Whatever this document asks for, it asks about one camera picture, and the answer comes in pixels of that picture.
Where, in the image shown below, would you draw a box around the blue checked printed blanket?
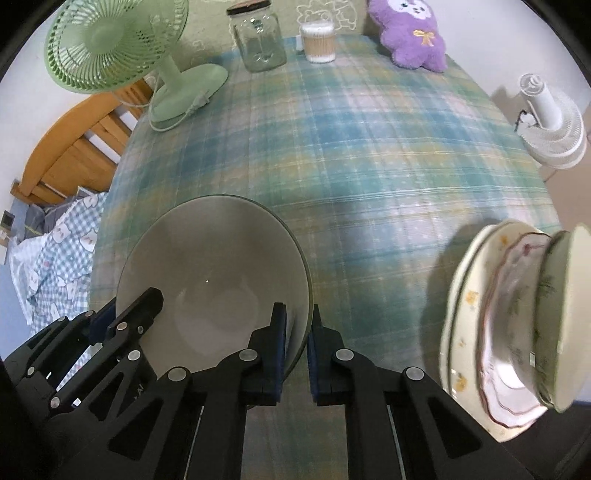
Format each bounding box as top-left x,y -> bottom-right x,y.
7,191 -> 109,333

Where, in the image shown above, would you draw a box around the clear glass jar dark lid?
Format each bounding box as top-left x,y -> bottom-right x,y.
226,0 -> 288,73

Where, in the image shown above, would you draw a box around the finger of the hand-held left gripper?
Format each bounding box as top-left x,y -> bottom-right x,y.
55,302 -> 116,344
107,287 -> 164,370

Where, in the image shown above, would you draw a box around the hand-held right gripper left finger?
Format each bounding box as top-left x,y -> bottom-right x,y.
44,302 -> 289,480

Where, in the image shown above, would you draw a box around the wooden bed headboard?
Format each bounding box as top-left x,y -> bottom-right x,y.
10,76 -> 155,206

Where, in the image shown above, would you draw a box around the grey-green floral ceramic bowl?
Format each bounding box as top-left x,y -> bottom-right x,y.
115,195 -> 313,377
536,224 -> 591,413

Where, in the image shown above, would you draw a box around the cream plate with yellow flowers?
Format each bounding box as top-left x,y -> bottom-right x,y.
438,220 -> 532,398
448,224 -> 552,416

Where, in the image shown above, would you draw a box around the purple plush toy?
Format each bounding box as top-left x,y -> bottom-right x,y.
367,0 -> 448,73

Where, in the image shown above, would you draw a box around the white floor fan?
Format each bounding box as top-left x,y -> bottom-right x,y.
515,73 -> 588,169

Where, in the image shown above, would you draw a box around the cotton swab container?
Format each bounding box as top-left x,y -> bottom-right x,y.
299,21 -> 337,64

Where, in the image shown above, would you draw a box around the green desk fan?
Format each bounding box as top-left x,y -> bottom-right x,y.
45,0 -> 229,132

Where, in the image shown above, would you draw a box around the green fan power cable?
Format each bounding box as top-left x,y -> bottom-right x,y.
148,76 -> 208,132

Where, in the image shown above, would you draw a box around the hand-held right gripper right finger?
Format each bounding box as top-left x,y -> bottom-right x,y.
307,304 -> 536,480

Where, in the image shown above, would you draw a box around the white plate with red character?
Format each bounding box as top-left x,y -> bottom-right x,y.
475,232 -> 555,428

